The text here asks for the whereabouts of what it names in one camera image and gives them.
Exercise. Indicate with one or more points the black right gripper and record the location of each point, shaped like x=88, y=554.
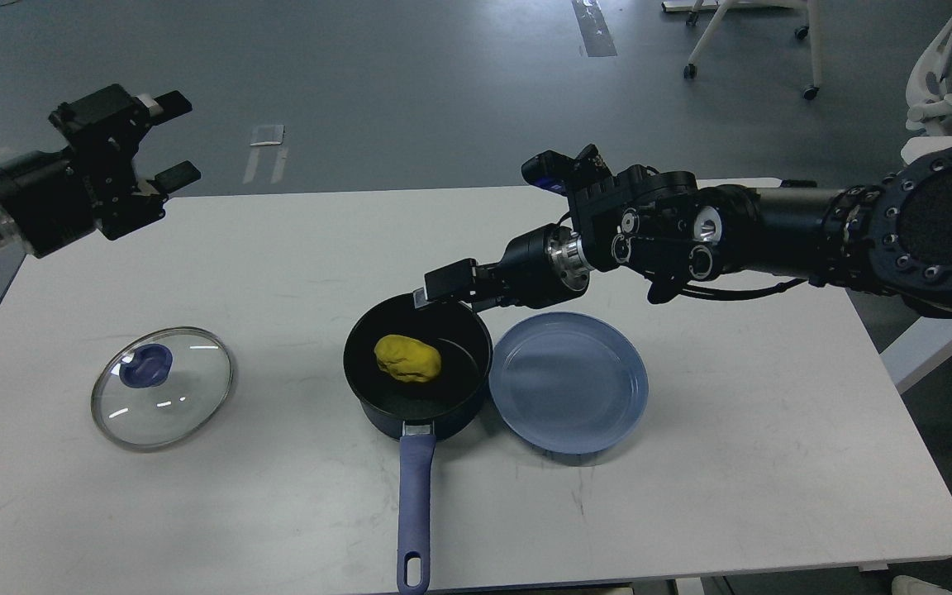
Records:
x=538, y=269

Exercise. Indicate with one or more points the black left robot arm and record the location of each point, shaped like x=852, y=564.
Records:
x=49, y=200

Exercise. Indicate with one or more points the white rolling table frame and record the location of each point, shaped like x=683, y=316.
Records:
x=724, y=39

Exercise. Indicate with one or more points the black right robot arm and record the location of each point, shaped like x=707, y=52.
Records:
x=728, y=242

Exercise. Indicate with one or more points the dark blue saucepan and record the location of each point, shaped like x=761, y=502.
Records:
x=419, y=414

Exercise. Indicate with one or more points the glass pot lid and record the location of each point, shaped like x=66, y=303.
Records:
x=162, y=388

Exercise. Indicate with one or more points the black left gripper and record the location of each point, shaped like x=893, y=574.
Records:
x=50, y=199

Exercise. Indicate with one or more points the yellow potato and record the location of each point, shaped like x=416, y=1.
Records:
x=407, y=360

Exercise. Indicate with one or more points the blue plate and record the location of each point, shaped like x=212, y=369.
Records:
x=568, y=383

